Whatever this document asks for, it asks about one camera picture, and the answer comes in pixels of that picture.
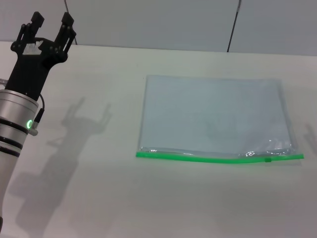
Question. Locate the clear green-zip document bag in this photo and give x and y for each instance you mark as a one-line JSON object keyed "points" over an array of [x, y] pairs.
{"points": [[213, 111]]}

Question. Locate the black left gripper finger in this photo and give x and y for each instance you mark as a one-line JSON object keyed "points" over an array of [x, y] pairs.
{"points": [[37, 20], [66, 27]]}

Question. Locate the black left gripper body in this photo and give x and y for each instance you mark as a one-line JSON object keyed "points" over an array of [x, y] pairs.
{"points": [[29, 67]]}

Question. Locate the green zipper slider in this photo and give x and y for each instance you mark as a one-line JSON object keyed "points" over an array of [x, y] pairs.
{"points": [[268, 160]]}

